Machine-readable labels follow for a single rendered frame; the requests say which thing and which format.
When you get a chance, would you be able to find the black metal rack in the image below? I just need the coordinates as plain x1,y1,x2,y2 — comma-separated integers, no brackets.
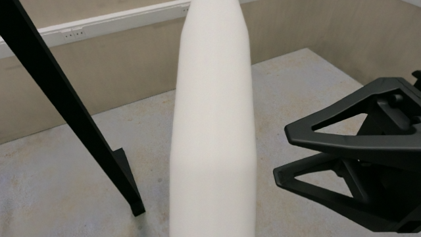
0,0,146,217

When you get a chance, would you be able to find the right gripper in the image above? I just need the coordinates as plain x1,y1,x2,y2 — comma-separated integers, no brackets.
272,70,421,234

